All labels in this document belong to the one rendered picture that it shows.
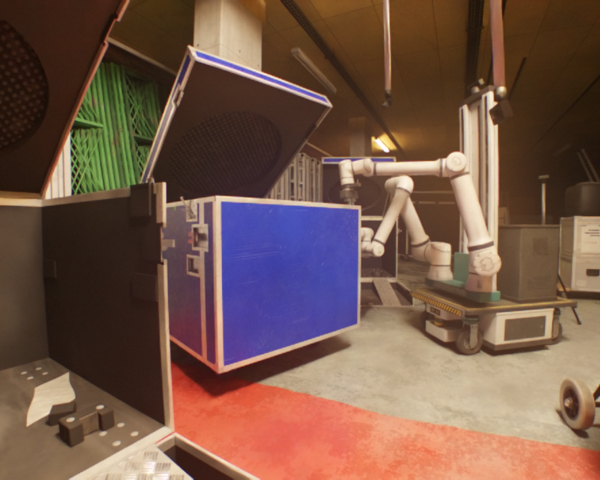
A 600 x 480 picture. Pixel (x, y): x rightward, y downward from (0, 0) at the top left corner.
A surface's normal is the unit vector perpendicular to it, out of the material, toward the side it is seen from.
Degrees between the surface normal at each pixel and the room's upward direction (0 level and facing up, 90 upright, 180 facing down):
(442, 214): 90
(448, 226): 90
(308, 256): 90
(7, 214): 90
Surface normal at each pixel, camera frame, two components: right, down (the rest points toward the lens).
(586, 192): -0.46, 0.00
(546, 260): 0.15, 0.04
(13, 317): 0.85, 0.02
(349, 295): 0.68, 0.03
